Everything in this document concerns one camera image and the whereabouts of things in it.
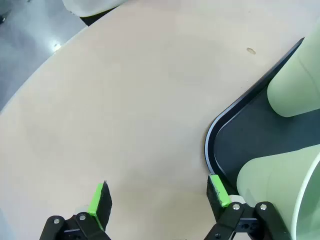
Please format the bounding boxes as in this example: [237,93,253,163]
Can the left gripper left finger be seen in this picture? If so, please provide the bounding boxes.
[39,180,113,240]

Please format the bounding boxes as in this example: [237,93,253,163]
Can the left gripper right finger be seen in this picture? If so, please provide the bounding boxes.
[203,174,291,240]

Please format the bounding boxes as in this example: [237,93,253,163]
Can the pale green plastic cup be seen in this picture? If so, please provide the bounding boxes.
[266,24,320,118]
[236,144,320,240]

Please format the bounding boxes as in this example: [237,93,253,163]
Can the black plastic serving tray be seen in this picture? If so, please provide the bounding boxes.
[204,36,320,196]

